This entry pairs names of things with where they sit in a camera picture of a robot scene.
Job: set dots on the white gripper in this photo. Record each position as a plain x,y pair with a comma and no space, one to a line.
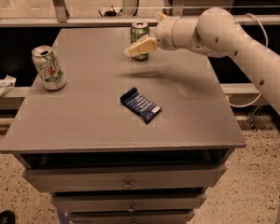
164,34

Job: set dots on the green soda can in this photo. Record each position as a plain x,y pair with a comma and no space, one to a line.
139,29

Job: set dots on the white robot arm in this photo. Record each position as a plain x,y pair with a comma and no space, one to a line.
254,199

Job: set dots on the white soda can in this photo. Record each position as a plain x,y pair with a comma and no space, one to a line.
47,65

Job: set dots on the blue snack bar wrapper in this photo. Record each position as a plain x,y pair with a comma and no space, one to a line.
140,105

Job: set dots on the grey drawer cabinet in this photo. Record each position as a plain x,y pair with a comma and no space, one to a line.
84,125

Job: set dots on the top grey drawer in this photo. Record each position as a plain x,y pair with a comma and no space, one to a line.
125,178

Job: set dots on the grey drawer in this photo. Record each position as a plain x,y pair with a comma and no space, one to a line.
125,178
137,217
129,203

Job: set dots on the white crumpled packet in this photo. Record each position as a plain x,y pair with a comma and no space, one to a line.
7,84

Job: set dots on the middle grey drawer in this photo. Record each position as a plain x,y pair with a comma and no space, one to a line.
129,203

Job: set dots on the bottom grey drawer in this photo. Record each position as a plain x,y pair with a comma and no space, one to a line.
137,217

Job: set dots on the black shoe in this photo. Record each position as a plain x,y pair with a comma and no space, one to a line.
7,217

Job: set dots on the metal railing frame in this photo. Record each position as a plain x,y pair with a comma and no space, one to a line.
61,13

